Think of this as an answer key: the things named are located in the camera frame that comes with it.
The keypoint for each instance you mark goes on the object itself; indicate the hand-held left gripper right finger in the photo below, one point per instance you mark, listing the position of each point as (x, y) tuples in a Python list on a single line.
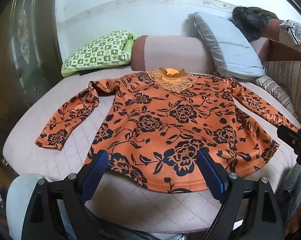
[(211, 172)]

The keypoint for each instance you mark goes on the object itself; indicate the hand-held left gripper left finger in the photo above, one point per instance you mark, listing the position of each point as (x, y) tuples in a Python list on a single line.
[(96, 172)]

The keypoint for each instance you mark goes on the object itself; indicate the orange floral long-sleeve shirt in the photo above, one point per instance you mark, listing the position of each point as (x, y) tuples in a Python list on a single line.
[(165, 130)]

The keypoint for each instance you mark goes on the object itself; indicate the person's jeans leg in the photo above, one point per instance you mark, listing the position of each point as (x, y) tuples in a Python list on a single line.
[(291, 190)]

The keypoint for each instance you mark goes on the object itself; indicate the striped beige blanket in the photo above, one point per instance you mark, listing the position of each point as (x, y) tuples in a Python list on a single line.
[(288, 82)]

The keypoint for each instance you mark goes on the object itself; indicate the light grey cloth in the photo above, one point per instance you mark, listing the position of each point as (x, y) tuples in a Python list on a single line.
[(18, 200)]

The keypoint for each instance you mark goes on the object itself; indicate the brown and beige coat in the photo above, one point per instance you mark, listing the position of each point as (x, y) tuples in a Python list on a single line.
[(278, 40)]

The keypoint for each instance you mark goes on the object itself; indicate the grey shiny cloth patch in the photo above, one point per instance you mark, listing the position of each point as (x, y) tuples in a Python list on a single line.
[(293, 31)]

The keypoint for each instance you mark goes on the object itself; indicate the grey pillow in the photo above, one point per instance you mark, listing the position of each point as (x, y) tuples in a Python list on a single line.
[(228, 50)]

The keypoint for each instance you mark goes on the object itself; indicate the green patterned pillow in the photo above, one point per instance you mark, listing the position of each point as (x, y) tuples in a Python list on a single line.
[(98, 52)]

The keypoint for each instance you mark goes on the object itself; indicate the pink and brown bolster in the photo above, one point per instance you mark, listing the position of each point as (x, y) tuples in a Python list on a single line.
[(170, 55)]

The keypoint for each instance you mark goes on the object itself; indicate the dark fur collar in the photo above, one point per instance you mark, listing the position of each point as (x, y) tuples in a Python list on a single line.
[(250, 21)]

